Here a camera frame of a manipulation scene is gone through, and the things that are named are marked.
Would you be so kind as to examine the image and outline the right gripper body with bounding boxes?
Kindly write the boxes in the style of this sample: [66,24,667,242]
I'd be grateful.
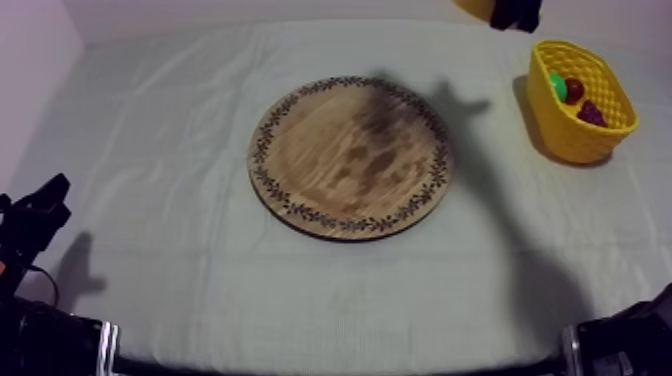
[489,0,543,34]

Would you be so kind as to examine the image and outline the black cable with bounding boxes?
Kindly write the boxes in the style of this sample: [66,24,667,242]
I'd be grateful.
[27,264,61,311]

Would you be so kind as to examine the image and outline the green toy pear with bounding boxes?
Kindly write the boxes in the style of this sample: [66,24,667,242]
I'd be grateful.
[548,71,569,103]

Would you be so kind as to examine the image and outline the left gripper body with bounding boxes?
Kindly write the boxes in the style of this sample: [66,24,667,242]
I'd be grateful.
[0,173,73,295]

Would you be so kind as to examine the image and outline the round wooden board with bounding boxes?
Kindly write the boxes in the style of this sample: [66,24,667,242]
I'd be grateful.
[246,75,454,243]

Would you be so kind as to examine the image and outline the small red fruit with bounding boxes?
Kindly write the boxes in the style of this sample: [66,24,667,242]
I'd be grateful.
[564,77,586,106]

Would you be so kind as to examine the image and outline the silver metal bar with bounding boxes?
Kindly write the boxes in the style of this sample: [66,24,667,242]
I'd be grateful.
[98,320,120,376]

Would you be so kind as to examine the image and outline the yellow plastic basket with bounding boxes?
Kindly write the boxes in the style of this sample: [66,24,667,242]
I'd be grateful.
[525,39,641,166]

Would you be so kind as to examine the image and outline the purple toy grapes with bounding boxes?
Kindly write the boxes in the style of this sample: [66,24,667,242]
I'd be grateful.
[576,99,609,129]

